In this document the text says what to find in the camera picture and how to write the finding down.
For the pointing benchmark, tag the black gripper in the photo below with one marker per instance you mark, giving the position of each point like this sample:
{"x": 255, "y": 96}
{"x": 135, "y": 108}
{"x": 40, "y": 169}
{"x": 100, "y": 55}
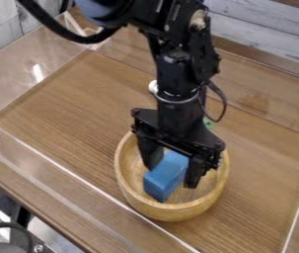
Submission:
{"x": 173, "y": 126}

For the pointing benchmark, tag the metal table bracket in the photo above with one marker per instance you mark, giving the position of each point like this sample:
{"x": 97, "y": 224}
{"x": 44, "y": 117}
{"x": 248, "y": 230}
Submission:
{"x": 33, "y": 245}

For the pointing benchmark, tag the blue rectangular block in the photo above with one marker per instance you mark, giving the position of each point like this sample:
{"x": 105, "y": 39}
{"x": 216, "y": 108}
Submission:
{"x": 165, "y": 176}

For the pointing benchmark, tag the green white marker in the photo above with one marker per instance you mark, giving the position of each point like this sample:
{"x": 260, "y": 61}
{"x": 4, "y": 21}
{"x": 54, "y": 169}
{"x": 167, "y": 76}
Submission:
{"x": 152, "y": 88}

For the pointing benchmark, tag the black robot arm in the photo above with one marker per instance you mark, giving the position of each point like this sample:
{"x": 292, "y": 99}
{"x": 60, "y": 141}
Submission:
{"x": 176, "y": 26}

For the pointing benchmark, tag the brown wooden bowl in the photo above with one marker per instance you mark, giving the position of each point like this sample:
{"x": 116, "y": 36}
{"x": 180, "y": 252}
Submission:
{"x": 184, "y": 202}

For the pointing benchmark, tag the clear acrylic tray wall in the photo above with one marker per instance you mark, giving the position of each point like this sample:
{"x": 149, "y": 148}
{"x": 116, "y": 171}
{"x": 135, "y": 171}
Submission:
{"x": 85, "y": 214}

